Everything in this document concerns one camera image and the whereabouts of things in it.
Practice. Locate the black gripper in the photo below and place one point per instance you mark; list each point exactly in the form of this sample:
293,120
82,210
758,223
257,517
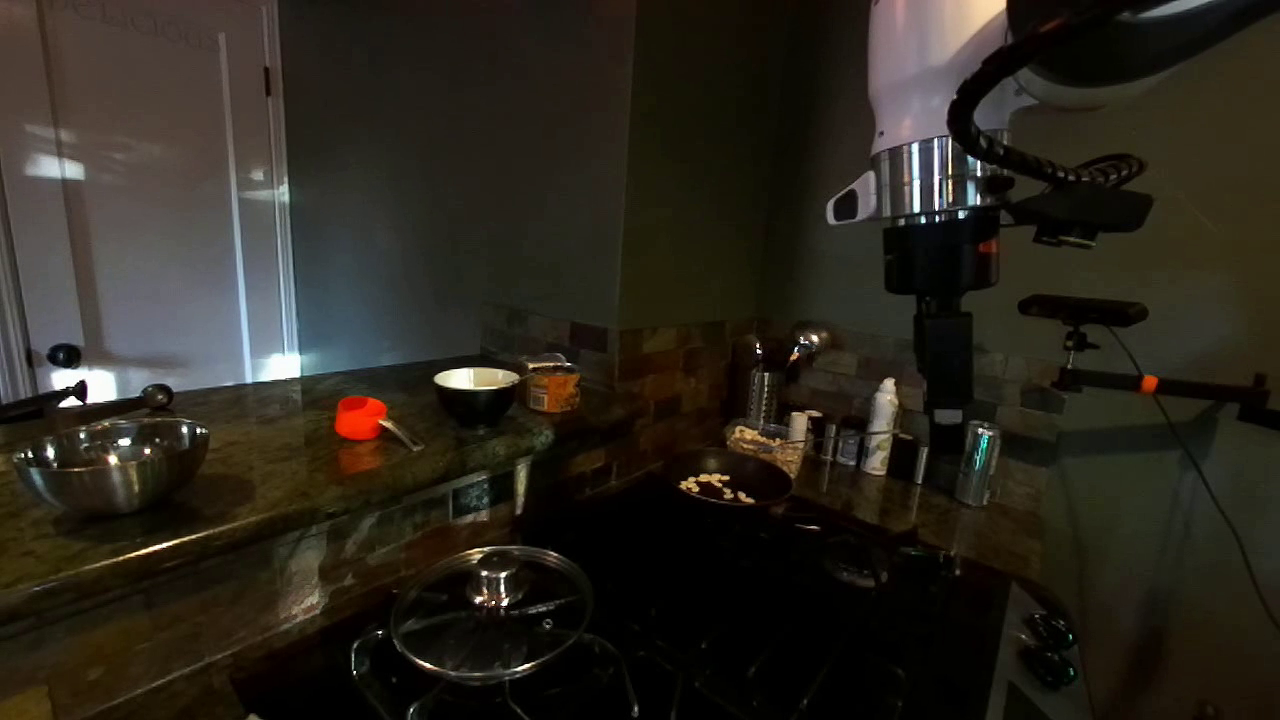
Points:
943,257

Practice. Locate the black bowl with white inside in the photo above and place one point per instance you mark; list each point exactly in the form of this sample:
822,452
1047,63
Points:
478,399

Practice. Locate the black clamp arm with orange joint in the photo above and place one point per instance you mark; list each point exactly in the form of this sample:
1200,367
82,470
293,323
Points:
1160,385

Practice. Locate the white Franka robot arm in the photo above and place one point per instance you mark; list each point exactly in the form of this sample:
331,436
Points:
935,65

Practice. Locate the stainless steel mixing bowl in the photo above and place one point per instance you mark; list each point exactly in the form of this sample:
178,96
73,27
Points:
105,467

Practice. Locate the white bottle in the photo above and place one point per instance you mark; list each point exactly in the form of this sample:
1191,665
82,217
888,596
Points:
882,428

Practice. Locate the silver drink can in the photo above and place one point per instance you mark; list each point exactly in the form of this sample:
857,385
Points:
980,467

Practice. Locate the dark shaker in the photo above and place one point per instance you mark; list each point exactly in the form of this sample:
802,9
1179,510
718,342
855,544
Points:
841,440

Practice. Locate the small white shaker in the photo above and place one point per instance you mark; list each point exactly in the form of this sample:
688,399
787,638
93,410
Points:
802,426

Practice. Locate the metal ladle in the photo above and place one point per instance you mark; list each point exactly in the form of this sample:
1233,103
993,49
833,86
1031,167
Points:
804,344

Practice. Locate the metal utensil holder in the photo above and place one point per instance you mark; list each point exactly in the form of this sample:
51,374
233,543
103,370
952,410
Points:
761,399

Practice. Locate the black frying pan with food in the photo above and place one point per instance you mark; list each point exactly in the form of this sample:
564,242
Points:
722,491

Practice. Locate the black gas stove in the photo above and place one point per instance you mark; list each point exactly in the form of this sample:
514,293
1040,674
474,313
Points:
802,625

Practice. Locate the black stove knobs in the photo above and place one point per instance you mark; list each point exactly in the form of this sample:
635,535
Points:
1055,647

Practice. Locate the small brown box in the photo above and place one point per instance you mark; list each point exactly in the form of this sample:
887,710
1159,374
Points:
551,385

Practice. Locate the glass lid with metal knob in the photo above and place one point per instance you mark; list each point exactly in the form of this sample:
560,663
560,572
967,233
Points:
489,619

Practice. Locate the orange measuring cup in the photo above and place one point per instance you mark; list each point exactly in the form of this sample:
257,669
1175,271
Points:
356,417

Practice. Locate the dark pot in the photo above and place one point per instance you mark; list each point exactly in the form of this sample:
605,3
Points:
387,674

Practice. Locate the white door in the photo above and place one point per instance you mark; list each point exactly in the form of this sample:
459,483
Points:
145,201

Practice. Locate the black camera on clamp arm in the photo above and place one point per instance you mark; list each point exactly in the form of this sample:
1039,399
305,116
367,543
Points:
1083,309

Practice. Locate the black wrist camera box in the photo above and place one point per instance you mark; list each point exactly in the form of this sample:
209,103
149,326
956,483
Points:
1083,210

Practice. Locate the wall outlet plate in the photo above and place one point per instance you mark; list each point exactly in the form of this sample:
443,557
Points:
474,498

